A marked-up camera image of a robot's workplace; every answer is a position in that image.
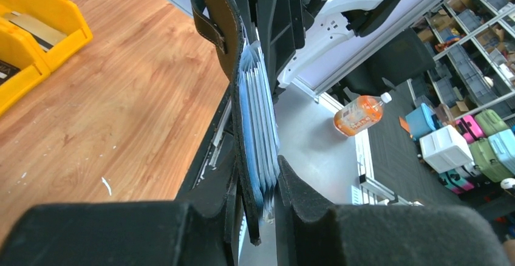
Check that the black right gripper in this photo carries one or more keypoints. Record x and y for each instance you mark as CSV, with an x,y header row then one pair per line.
x,y
277,26

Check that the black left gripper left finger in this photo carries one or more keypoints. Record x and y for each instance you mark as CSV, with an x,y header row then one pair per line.
x,y
197,228

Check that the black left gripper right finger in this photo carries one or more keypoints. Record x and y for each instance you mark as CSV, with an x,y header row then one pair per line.
x,y
311,230

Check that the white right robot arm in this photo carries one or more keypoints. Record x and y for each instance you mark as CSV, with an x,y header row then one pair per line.
x,y
338,21

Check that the cards in yellow bin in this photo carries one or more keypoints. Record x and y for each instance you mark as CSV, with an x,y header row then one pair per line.
x,y
30,50

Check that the orange drink bottle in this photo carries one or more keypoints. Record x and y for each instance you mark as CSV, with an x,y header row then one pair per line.
x,y
360,114

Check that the black office chair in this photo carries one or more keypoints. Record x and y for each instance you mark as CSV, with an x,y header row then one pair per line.
x,y
402,58

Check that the blue storage box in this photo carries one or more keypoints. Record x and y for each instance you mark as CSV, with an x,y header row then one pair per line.
x,y
420,122

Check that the white storage box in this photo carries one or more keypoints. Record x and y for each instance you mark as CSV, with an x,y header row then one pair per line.
x,y
445,149

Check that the yellow plastic bin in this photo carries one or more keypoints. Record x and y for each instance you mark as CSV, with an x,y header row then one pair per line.
x,y
62,15

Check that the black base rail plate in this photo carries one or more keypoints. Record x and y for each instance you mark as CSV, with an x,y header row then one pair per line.
x,y
203,174

